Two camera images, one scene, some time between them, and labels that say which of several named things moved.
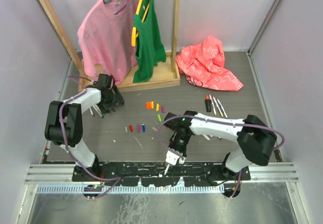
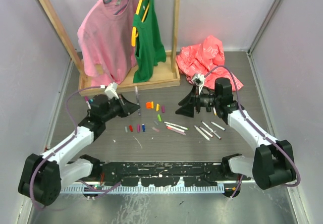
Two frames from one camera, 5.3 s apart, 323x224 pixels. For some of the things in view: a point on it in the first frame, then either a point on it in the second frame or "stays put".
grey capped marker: x=206 y=137 stays put
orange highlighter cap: x=148 y=105 stays put
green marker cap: x=159 y=117 stays put
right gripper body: x=180 y=143 -> x=207 y=100
